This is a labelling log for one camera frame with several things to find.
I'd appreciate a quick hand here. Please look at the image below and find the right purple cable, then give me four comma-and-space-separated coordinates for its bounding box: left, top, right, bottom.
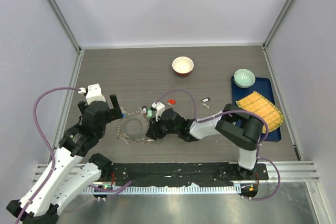
156, 89, 281, 201

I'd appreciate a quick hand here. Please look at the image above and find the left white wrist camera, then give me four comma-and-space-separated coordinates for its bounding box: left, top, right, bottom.
78, 83, 106, 105

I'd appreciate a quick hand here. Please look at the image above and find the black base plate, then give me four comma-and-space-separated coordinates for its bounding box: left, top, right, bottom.
107, 162, 269, 187

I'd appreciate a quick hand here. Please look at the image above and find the yellow woven mat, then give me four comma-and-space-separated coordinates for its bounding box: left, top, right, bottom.
236, 91, 284, 132

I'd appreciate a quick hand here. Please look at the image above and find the blue tray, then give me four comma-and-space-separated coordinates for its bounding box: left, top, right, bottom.
230, 76, 283, 143

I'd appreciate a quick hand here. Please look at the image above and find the large metal keyring disc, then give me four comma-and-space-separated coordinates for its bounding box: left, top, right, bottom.
117, 111, 150, 144

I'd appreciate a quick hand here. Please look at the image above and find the red white bowl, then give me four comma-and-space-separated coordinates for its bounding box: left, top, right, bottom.
172, 56, 194, 77

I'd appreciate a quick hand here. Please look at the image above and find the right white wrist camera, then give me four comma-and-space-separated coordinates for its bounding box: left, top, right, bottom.
151, 102, 165, 122

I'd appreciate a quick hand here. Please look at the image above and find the white cable duct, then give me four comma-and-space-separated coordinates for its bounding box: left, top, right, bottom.
81, 184, 242, 196

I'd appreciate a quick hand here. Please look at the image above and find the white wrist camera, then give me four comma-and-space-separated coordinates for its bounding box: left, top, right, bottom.
151, 102, 165, 122
78, 83, 106, 105

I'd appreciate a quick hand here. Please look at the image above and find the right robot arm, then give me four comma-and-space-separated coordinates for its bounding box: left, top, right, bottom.
145, 104, 269, 179

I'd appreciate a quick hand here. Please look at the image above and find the light green bowl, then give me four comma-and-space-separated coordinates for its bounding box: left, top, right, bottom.
233, 69, 256, 88

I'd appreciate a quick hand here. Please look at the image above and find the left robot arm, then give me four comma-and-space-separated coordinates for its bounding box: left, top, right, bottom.
6, 94, 122, 223

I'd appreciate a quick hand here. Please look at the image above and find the green tag key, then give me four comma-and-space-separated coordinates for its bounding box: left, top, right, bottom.
140, 106, 153, 118

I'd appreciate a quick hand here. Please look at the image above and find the red tag key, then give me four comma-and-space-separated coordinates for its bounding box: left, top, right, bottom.
165, 99, 176, 107

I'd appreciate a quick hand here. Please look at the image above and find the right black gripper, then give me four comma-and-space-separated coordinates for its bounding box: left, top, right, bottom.
146, 113, 180, 141

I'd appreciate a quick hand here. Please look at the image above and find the black tag key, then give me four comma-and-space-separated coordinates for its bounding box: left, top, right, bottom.
201, 97, 210, 109

